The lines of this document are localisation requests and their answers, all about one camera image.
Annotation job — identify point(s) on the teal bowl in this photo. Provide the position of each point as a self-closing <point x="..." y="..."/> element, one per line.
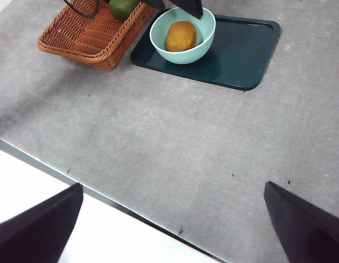
<point x="185" y="59"/>

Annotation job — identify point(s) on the brown kiwi fruit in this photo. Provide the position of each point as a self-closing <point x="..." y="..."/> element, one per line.
<point x="181" y="37"/>

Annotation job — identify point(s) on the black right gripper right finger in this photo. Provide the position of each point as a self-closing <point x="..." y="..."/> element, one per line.
<point x="309" y="233"/>

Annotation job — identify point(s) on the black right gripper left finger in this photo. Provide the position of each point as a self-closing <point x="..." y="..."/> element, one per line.
<point x="35" y="233"/>

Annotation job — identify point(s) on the brown wicker basket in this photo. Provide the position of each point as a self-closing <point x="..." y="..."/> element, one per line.
<point x="84" y="41"/>

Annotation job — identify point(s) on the green fruit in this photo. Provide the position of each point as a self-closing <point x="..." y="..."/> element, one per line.
<point x="121" y="8"/>

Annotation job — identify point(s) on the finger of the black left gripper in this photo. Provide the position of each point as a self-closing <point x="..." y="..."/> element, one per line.
<point x="189" y="6"/>
<point x="157" y="3"/>

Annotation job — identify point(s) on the dark green tray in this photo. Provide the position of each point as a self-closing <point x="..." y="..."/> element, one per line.
<point x="240" y="54"/>

